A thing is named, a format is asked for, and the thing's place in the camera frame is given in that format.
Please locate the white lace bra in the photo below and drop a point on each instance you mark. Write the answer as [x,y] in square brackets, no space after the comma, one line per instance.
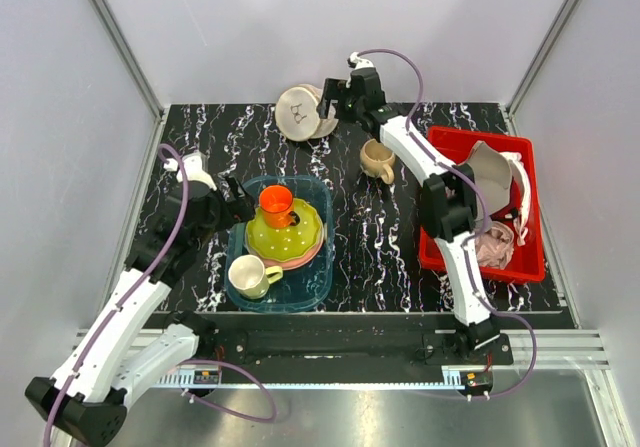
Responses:
[520,176]

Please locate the cream and yellow mug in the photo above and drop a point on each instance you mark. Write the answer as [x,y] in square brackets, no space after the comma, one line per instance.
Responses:
[252,278]

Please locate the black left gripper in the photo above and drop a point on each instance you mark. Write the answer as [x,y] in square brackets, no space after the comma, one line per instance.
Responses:
[243,205]

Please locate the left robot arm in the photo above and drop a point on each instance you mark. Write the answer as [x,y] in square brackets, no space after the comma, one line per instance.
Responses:
[89,396]

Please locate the orange mug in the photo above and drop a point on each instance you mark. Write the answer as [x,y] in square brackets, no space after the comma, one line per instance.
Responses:
[277,204]

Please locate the teal transparent plastic tub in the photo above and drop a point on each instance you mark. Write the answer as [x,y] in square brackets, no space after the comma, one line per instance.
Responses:
[301,289]

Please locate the green polka dot bowl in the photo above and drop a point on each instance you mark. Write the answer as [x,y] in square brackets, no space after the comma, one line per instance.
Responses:
[287,243]

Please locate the pink plate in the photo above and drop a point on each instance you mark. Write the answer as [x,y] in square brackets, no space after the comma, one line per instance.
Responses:
[292,263]

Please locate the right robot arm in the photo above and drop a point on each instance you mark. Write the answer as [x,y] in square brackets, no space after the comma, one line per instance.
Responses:
[448,203]

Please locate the beige ceramic mug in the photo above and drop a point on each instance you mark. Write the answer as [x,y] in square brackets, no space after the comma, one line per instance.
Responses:
[377,161]

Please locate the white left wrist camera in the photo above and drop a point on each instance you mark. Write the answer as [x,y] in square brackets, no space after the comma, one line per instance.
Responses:
[195,167]

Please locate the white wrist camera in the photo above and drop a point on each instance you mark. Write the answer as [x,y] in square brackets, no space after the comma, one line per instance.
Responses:
[355,61]
[195,167]

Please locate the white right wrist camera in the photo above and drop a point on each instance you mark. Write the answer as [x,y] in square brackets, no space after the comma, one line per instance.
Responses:
[355,61]

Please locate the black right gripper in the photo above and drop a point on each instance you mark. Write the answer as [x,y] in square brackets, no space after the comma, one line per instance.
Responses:
[331,91]

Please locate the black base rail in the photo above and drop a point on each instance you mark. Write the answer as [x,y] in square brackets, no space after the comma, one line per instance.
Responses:
[380,349]

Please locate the grey bra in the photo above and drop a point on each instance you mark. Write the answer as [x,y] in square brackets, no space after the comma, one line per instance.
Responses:
[492,176]

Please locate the pink bra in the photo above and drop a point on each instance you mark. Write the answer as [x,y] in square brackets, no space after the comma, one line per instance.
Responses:
[495,247]

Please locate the red plastic bin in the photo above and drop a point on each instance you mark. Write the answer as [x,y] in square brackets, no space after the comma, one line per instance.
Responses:
[527,264]

